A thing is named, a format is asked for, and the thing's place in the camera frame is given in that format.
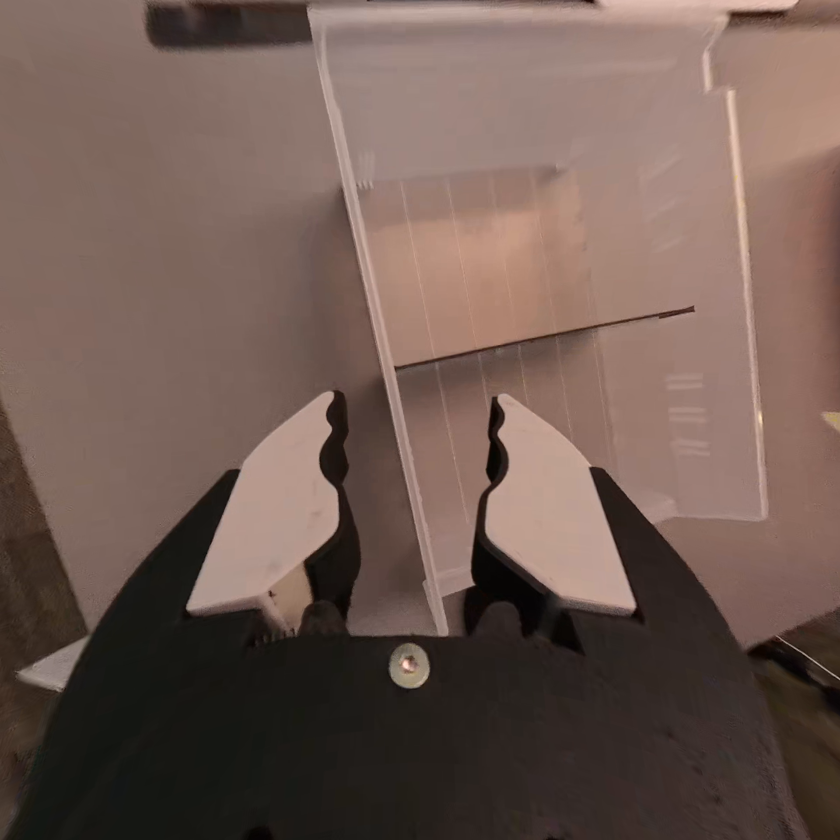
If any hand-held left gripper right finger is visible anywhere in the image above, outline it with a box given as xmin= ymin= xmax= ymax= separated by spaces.
xmin=470 ymin=392 xmax=639 ymax=616

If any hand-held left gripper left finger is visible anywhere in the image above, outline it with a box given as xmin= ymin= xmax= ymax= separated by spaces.
xmin=185 ymin=390 xmax=362 ymax=635

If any clear plastic organizer box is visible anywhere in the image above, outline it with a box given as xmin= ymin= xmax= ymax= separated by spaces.
xmin=307 ymin=0 xmax=770 ymax=637

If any black desk mat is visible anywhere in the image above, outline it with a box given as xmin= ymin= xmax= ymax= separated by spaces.
xmin=146 ymin=3 xmax=316 ymax=50

